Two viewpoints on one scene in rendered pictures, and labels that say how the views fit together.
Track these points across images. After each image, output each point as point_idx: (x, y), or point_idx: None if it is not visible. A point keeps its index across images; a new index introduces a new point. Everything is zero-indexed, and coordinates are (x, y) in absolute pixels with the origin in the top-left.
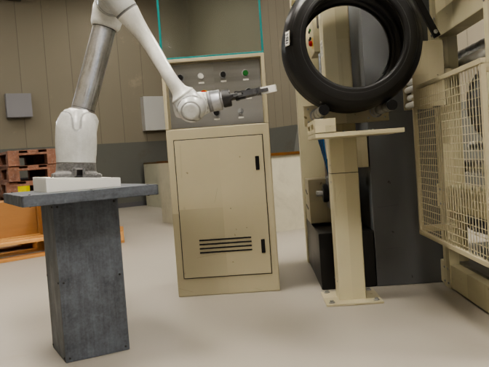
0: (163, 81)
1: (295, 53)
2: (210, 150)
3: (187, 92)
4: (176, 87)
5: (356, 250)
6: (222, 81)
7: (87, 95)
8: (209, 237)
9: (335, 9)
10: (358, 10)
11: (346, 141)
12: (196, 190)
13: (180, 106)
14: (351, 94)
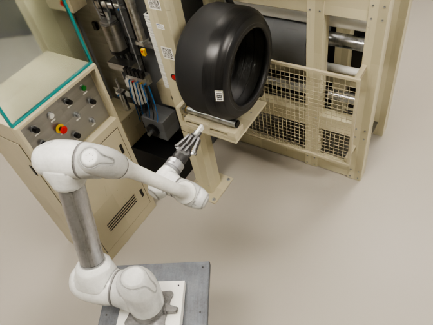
0: (28, 146)
1: (226, 103)
2: None
3: (195, 190)
4: (187, 193)
5: (214, 164)
6: (69, 107)
7: (100, 249)
8: (111, 218)
9: (177, 20)
10: None
11: None
12: (92, 200)
13: (200, 205)
14: (251, 105)
